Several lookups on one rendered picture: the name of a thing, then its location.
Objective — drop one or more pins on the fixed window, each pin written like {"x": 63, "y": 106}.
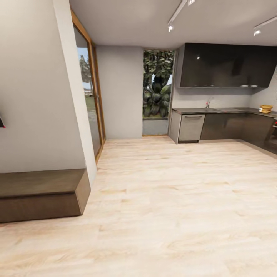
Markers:
{"x": 158, "y": 79}

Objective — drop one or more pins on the cabinet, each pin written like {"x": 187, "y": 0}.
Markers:
{"x": 204, "y": 65}
{"x": 43, "y": 194}
{"x": 252, "y": 67}

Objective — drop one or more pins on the dishwasher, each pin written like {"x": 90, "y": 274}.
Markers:
{"x": 190, "y": 127}

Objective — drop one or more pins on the door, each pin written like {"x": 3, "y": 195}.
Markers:
{"x": 87, "y": 56}

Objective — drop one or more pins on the popcorn bag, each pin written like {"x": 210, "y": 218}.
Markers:
{"x": 265, "y": 108}

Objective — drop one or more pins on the drop in sink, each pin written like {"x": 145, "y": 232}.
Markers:
{"x": 220, "y": 109}

